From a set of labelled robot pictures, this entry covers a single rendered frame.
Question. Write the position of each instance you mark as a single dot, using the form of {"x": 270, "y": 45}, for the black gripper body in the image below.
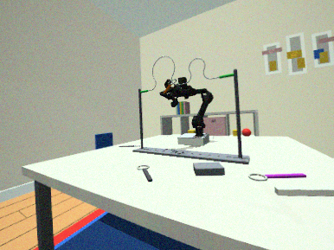
{"x": 175, "y": 101}

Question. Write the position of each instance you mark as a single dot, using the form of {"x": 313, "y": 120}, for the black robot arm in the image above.
{"x": 187, "y": 91}

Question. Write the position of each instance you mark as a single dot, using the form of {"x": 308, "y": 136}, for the purple handle with round loop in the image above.
{"x": 277, "y": 176}

